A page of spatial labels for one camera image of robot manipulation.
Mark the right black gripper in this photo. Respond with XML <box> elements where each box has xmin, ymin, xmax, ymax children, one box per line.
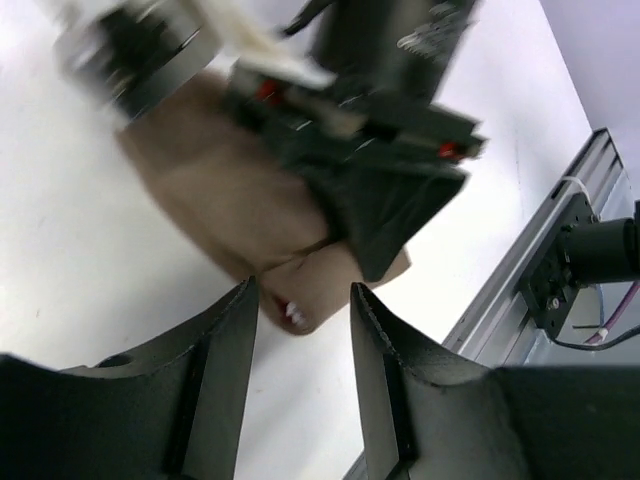
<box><xmin>229</xmin><ymin>1</ymin><xmax>485</xmax><ymax>282</ymax></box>

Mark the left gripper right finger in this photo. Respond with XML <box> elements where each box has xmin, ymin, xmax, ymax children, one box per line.
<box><xmin>350</xmin><ymin>283</ymin><xmax>495</xmax><ymax>479</ymax></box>

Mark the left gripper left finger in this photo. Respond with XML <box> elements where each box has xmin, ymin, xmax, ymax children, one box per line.
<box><xmin>59</xmin><ymin>279</ymin><xmax>258</xmax><ymax>475</ymax></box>

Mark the brown striped sock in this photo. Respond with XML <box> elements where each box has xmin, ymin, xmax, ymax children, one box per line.
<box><xmin>114</xmin><ymin>67</ymin><xmax>412</xmax><ymax>337</ymax></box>

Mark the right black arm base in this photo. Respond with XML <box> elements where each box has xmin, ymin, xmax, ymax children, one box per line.
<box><xmin>519</xmin><ymin>193</ymin><xmax>639</xmax><ymax>340</ymax></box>

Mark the aluminium frame rail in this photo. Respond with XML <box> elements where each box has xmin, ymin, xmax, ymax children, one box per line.
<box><xmin>349</xmin><ymin>128</ymin><xmax>639</xmax><ymax>479</ymax></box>

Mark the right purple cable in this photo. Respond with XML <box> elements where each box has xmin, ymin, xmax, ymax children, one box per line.
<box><xmin>584</xmin><ymin>279</ymin><xmax>640</xmax><ymax>346</ymax></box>

